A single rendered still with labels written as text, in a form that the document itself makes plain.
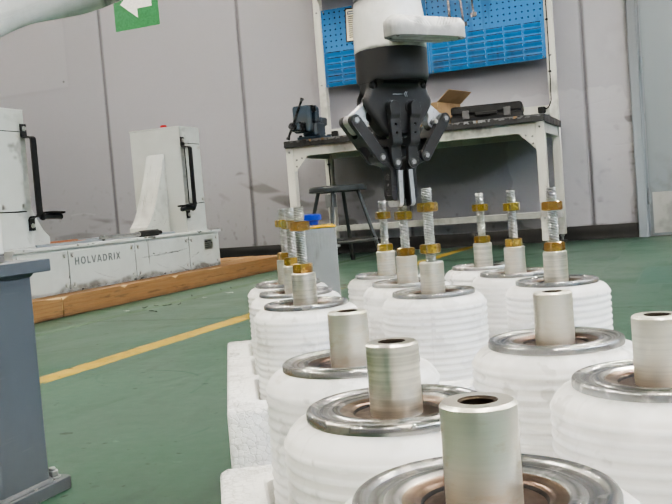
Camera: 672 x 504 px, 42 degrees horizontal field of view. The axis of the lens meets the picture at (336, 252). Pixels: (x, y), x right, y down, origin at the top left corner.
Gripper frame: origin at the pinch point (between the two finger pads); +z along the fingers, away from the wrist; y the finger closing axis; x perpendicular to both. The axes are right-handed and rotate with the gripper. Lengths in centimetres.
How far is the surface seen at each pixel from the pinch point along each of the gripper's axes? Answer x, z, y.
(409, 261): 1.1, 7.7, 0.4
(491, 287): 5.9, 11.0, -6.2
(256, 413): 10.8, 17.7, 23.5
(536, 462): 55, 10, 34
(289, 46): -479, -115, -250
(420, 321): 13.5, 12.0, 8.5
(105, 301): -277, 32, -46
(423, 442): 49, 10, 35
